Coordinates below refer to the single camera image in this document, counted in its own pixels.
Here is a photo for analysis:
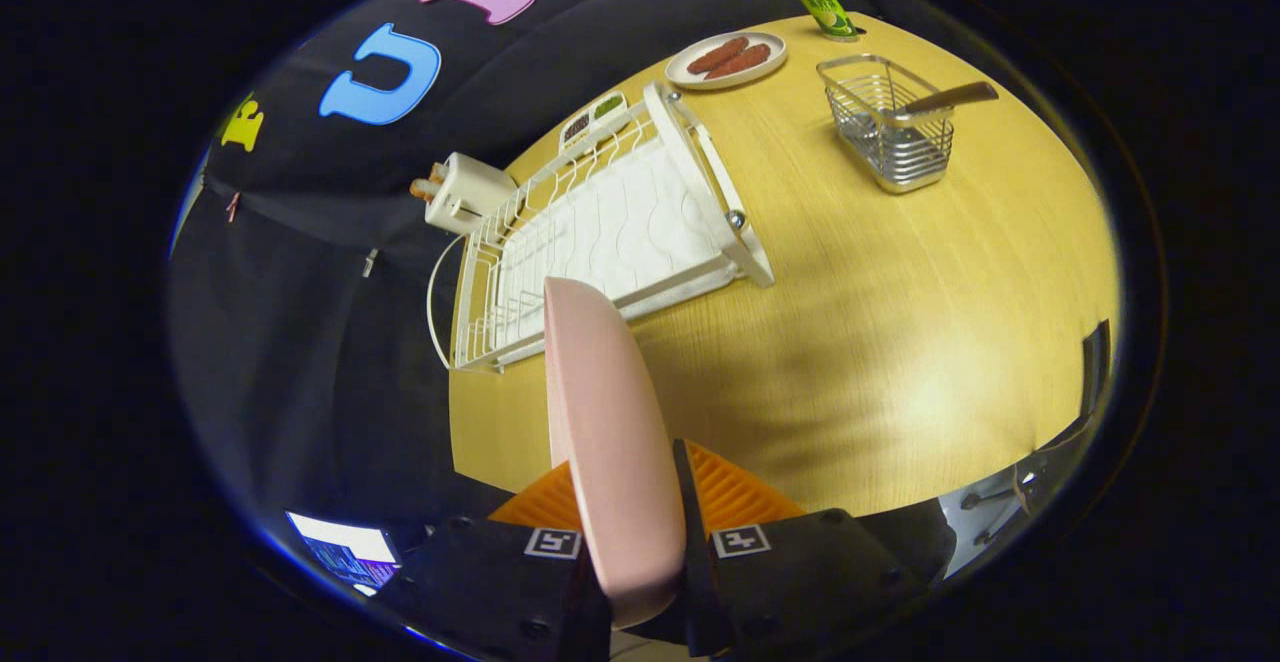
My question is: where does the white wire dish rack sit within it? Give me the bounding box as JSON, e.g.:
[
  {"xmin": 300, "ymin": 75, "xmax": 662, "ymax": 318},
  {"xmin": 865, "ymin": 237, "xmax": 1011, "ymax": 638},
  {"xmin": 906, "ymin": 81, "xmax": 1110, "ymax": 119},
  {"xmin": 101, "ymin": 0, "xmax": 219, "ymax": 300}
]
[{"xmin": 427, "ymin": 80, "xmax": 776, "ymax": 375}]

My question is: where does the lit computer monitor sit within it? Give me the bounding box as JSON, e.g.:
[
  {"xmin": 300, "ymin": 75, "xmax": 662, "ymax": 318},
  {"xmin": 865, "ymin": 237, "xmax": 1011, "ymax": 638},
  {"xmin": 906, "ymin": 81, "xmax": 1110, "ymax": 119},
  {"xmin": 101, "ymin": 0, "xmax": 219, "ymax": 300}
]
[{"xmin": 285, "ymin": 510, "xmax": 401, "ymax": 598}]

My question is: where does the white plate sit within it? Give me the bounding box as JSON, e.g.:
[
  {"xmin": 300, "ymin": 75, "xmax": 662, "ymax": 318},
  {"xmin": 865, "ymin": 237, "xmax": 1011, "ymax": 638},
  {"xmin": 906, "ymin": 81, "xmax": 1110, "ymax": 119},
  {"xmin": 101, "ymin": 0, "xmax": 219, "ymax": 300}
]
[{"xmin": 665, "ymin": 31, "xmax": 788, "ymax": 91}]

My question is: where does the green label drink bottle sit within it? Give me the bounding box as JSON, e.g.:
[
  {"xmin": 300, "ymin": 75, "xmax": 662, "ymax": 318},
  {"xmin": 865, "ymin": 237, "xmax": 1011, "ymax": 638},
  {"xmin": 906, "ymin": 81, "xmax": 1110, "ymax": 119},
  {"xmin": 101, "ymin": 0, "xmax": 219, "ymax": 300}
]
[{"xmin": 777, "ymin": 0, "xmax": 861, "ymax": 41}]

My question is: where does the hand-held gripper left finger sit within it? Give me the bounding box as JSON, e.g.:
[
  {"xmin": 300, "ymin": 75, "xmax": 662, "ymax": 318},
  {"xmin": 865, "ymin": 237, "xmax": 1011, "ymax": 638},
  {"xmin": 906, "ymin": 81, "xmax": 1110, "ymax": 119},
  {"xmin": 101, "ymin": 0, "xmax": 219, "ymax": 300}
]
[{"xmin": 375, "ymin": 460, "xmax": 613, "ymax": 662}]

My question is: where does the pink plate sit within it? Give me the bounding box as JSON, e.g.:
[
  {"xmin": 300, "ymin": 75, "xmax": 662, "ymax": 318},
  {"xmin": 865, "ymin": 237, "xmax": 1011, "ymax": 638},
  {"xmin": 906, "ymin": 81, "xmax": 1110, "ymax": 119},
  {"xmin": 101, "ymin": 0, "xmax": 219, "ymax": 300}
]
[{"xmin": 543, "ymin": 277, "xmax": 689, "ymax": 630}]

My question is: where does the brown sausage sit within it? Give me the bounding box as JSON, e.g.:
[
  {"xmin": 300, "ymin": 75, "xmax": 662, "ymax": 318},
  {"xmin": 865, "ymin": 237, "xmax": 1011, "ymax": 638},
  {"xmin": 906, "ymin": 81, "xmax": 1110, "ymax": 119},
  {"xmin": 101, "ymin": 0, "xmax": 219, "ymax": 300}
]
[
  {"xmin": 686, "ymin": 37, "xmax": 749, "ymax": 75},
  {"xmin": 703, "ymin": 43, "xmax": 772, "ymax": 80}
]

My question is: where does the metal spoon with dark handle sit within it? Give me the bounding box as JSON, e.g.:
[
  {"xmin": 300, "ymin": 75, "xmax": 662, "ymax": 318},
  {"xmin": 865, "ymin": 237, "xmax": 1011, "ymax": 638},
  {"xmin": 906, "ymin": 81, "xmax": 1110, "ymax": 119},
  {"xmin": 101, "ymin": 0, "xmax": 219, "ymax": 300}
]
[{"xmin": 893, "ymin": 81, "xmax": 1000, "ymax": 123}]

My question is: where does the white toaster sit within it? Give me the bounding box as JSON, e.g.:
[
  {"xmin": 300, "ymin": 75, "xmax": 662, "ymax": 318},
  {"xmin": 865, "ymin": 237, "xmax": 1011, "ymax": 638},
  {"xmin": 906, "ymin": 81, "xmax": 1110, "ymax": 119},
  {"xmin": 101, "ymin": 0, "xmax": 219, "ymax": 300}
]
[{"xmin": 425, "ymin": 152, "xmax": 519, "ymax": 236}]

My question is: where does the white divided condiment tray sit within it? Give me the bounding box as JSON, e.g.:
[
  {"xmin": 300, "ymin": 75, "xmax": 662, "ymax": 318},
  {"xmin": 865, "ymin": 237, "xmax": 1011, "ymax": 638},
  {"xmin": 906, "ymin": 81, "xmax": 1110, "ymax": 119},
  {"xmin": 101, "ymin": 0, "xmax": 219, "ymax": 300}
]
[{"xmin": 558, "ymin": 90, "xmax": 629, "ymax": 153}]

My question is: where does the metal wire basket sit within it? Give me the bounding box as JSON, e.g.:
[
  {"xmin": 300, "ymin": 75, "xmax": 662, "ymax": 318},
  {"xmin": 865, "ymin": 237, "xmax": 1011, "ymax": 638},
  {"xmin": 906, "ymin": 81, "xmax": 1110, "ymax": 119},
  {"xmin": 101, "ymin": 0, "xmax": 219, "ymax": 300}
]
[{"xmin": 816, "ymin": 54, "xmax": 957, "ymax": 194}]

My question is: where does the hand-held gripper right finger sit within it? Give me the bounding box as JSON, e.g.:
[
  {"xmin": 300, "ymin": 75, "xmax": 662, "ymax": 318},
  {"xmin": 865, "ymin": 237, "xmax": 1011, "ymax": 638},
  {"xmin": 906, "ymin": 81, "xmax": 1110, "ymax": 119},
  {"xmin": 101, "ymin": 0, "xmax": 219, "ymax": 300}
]
[{"xmin": 672, "ymin": 438, "xmax": 959, "ymax": 659}]

